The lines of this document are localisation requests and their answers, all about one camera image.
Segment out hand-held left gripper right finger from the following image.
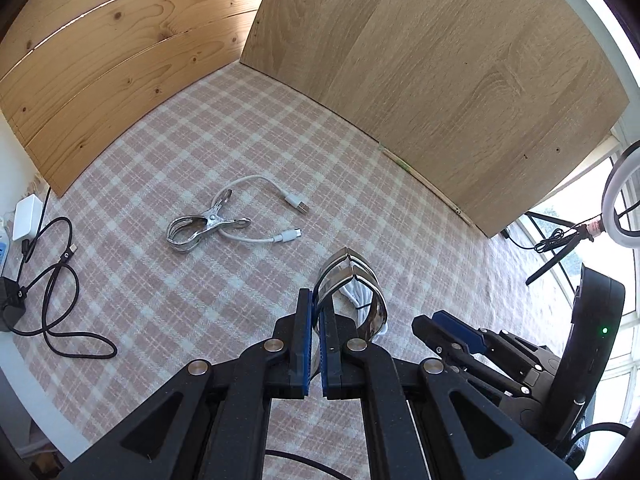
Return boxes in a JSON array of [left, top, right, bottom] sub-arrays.
[[319, 305, 576, 480]]

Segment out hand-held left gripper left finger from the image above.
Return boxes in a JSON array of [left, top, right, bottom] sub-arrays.
[[57, 287, 321, 480]]

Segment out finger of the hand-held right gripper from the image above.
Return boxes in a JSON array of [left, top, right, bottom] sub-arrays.
[[411, 314, 540, 399], [432, 310, 557, 372]]

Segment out metal spring clip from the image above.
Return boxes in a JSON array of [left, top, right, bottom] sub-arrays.
[[166, 189, 251, 253], [315, 246, 388, 346]]

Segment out black tripod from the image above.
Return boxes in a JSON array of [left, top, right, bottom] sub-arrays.
[[525, 210, 601, 287]]

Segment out thin wooden stick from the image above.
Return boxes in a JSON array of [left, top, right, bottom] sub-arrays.
[[377, 142, 473, 223]]

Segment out light oak panel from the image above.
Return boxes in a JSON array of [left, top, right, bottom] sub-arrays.
[[240, 0, 630, 238]]

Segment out black power adapter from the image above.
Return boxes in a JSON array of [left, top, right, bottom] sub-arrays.
[[0, 275, 27, 333]]

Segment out white charger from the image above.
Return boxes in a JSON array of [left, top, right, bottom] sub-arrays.
[[12, 196, 46, 242]]

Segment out white blue power strip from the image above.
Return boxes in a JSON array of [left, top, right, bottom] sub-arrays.
[[0, 220, 12, 281]]

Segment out pine plank board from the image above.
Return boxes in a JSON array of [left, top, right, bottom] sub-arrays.
[[0, 0, 281, 198]]

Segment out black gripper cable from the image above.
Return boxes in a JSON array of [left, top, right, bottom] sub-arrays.
[[265, 449, 343, 480], [565, 422, 631, 466]]

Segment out black tripod cable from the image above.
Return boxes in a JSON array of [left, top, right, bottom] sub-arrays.
[[502, 210, 581, 255]]

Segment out white usb cable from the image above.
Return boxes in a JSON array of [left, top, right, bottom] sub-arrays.
[[212, 175, 311, 247]]

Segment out white ring light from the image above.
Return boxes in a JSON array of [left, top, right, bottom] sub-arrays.
[[601, 141, 640, 250]]

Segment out black charging cable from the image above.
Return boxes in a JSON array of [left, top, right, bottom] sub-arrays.
[[10, 187, 118, 361]]

